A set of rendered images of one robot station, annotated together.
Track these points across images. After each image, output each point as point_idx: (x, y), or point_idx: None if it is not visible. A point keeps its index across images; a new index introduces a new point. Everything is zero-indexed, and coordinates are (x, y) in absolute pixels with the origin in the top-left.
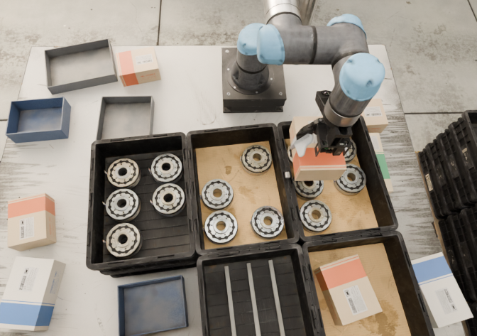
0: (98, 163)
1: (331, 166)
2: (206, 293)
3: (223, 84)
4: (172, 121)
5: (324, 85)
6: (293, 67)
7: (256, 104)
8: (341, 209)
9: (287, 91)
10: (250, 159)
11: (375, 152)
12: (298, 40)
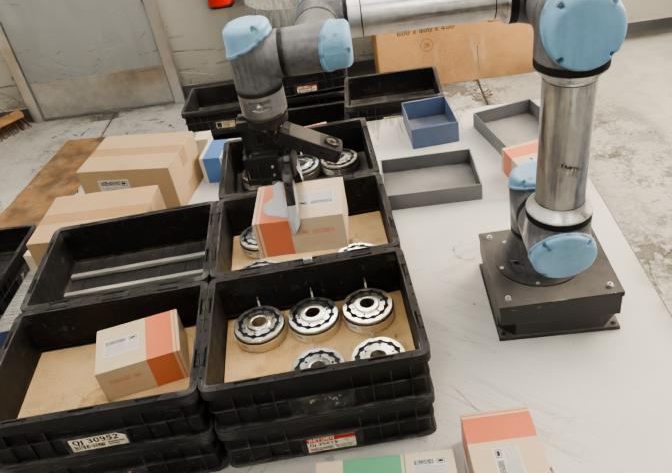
0: (343, 132)
1: (258, 211)
2: (190, 243)
3: (507, 230)
4: (453, 219)
5: (592, 410)
6: (624, 354)
7: (490, 286)
8: (269, 369)
9: (551, 346)
10: None
11: (406, 469)
12: (303, 5)
